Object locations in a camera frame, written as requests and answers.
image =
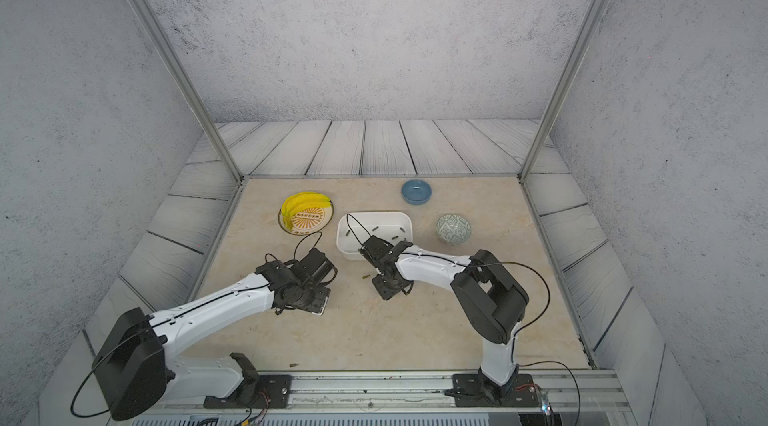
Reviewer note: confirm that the yellow bananas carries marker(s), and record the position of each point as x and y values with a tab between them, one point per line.
304	196

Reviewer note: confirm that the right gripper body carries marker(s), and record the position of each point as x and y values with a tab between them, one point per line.
383	286

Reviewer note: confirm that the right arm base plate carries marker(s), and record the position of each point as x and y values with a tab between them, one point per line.
476	390

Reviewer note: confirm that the blue bowl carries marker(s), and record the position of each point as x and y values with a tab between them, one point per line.
416	192

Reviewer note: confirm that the white storage box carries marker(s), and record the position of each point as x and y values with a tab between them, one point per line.
360	224

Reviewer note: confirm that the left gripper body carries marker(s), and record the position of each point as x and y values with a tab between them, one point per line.
314	299

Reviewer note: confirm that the patterned plate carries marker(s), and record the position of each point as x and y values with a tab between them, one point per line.
306	217

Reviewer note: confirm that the aluminium rail frame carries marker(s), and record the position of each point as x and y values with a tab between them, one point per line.
580	397

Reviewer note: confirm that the green patterned bowl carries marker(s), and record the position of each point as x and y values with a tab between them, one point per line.
453	229

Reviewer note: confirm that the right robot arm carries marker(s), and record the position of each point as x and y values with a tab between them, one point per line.
491	298

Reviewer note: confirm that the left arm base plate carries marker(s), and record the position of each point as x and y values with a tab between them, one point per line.
267	392

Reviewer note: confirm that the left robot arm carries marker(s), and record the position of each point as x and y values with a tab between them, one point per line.
142	362

